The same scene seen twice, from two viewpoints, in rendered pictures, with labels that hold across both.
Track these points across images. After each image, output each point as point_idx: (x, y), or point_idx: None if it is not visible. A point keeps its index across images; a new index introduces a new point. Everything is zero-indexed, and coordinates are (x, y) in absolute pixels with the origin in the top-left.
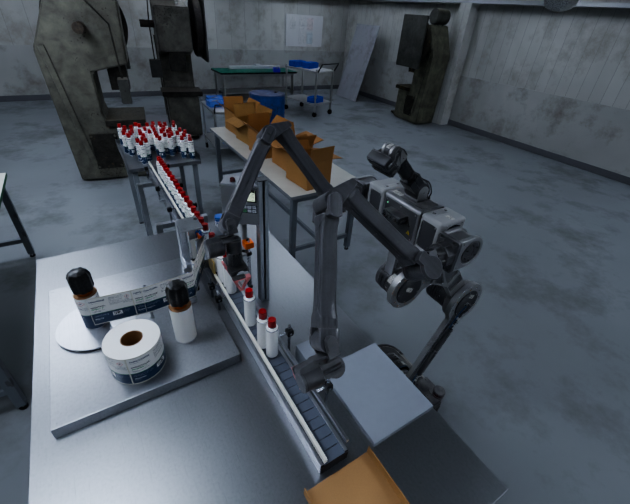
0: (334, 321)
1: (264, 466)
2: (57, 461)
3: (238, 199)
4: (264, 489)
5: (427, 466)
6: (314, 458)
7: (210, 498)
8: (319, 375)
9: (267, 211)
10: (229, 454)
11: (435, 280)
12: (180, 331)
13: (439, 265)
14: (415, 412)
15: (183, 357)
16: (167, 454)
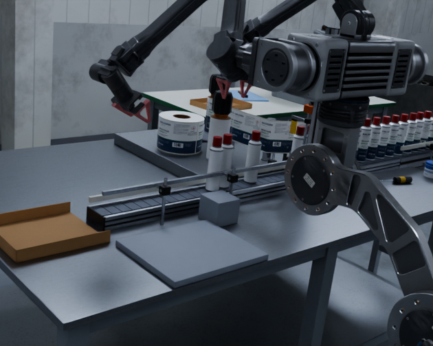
0: (135, 42)
1: None
2: (97, 145)
3: (267, 14)
4: (74, 198)
5: (93, 272)
6: None
7: (69, 182)
8: (99, 67)
9: None
10: (104, 187)
11: (358, 204)
12: (207, 141)
13: (224, 49)
14: (161, 268)
15: (190, 159)
16: (104, 169)
